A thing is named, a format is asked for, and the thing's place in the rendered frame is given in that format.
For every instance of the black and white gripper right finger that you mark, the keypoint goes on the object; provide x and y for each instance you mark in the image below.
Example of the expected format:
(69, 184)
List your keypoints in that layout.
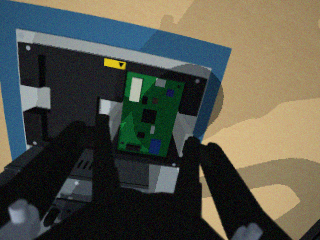
(240, 214)

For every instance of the green circuit board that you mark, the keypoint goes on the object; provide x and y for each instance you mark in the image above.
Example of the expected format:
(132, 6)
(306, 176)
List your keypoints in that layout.
(150, 106)

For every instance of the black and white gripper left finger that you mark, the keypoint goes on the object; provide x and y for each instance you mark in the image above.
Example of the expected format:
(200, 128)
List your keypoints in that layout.
(27, 197)

